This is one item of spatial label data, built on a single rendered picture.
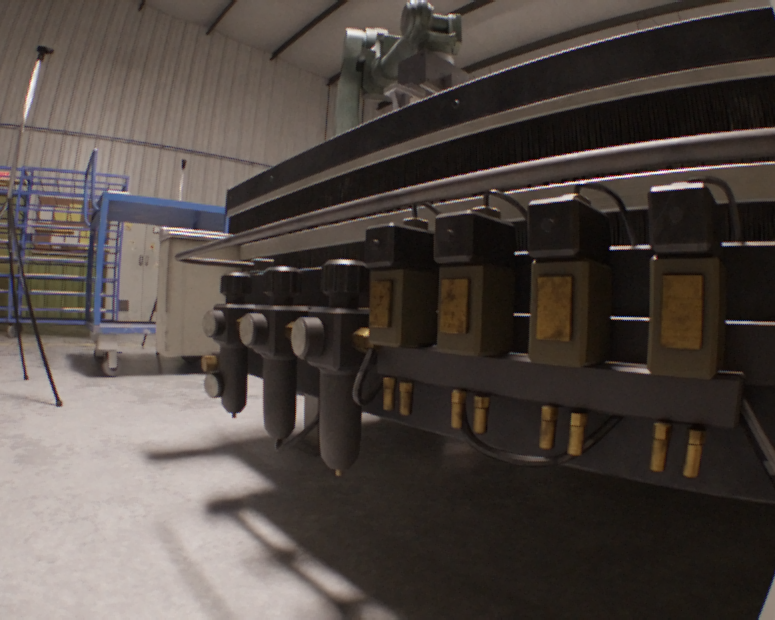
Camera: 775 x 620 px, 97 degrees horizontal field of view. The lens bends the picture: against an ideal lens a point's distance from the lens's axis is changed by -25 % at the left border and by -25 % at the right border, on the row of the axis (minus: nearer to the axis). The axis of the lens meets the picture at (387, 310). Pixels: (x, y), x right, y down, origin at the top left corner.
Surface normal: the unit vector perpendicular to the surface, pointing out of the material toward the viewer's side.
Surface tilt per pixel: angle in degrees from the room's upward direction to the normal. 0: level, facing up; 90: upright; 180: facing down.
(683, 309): 90
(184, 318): 90
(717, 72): 90
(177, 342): 90
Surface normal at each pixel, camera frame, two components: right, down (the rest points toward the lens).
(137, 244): 0.67, 0.03
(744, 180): -0.74, -0.03
